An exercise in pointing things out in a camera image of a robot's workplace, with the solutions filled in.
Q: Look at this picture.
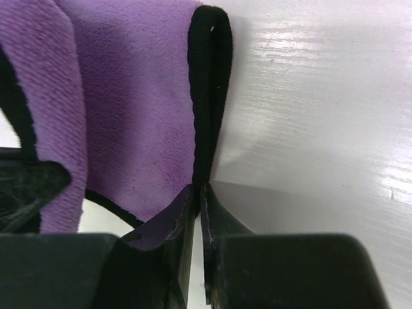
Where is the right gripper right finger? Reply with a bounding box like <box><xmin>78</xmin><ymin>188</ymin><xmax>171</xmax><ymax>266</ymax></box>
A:
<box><xmin>200</xmin><ymin>184</ymin><xmax>388</xmax><ymax>308</ymax></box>

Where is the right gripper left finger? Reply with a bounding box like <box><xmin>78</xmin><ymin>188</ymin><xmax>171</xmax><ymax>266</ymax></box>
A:
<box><xmin>1</xmin><ymin>185</ymin><xmax>194</xmax><ymax>308</ymax></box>

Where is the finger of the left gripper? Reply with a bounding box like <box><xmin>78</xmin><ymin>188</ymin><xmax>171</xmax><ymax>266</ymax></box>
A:
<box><xmin>1</xmin><ymin>147</ymin><xmax>71</xmax><ymax>233</ymax></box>

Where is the black and purple towel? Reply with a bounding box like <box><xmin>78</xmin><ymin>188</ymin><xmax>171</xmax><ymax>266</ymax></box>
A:
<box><xmin>1</xmin><ymin>1</ymin><xmax>233</xmax><ymax>233</ymax></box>

